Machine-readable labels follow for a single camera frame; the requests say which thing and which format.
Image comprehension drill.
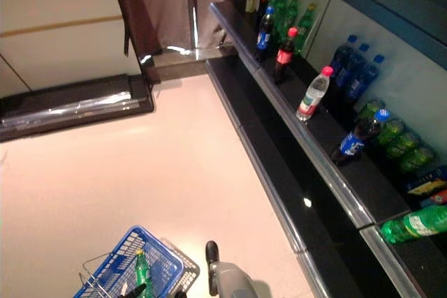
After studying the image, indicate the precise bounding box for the dark price rail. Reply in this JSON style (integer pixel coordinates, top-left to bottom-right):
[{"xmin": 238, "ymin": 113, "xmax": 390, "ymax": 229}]
[{"xmin": 283, "ymin": 0, "xmax": 447, "ymax": 64}]

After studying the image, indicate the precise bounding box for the dark brown side shelf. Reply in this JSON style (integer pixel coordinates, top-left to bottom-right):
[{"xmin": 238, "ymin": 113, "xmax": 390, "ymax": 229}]
[{"xmin": 0, "ymin": 73, "xmax": 155, "ymax": 142}]

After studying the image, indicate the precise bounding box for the Coca-Cola bottle red label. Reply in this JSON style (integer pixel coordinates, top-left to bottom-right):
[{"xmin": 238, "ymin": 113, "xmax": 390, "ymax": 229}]
[{"xmin": 272, "ymin": 27, "xmax": 299, "ymax": 84}]

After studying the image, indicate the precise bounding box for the silver left robot leg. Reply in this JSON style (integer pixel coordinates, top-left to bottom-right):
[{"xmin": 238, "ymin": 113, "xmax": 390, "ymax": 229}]
[{"xmin": 205, "ymin": 240, "xmax": 266, "ymax": 298}]

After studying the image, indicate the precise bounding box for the black hanging strap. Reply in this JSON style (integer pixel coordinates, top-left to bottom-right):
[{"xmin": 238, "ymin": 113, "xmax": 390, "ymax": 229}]
[{"xmin": 120, "ymin": 11, "xmax": 133, "ymax": 57}]

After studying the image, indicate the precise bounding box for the blue plastic shopping basket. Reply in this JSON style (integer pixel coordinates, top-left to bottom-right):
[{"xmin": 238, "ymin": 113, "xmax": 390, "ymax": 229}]
[{"xmin": 72, "ymin": 225, "xmax": 184, "ymax": 298}]

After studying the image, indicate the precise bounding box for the black metal shelf board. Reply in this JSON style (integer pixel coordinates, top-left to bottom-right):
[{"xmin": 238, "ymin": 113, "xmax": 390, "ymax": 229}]
[
  {"xmin": 205, "ymin": 57, "xmax": 402, "ymax": 298},
  {"xmin": 282, "ymin": 0, "xmax": 447, "ymax": 64},
  {"xmin": 208, "ymin": 1, "xmax": 447, "ymax": 298}
]

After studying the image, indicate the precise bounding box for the brown cabinet panel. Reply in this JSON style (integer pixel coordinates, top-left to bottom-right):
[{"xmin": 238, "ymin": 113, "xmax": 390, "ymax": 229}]
[{"xmin": 106, "ymin": 0, "xmax": 251, "ymax": 84}]

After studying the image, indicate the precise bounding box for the clear plastic price rail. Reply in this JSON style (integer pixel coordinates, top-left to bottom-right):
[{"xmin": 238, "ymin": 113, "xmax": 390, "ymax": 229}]
[
  {"xmin": 359, "ymin": 224, "xmax": 425, "ymax": 298},
  {"xmin": 208, "ymin": 1, "xmax": 261, "ymax": 70},
  {"xmin": 256, "ymin": 66, "xmax": 374, "ymax": 230}
]

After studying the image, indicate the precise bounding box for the clear water bottle red cap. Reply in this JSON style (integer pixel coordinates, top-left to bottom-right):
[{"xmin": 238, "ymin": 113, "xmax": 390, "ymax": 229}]
[{"xmin": 295, "ymin": 66, "xmax": 335, "ymax": 123}]

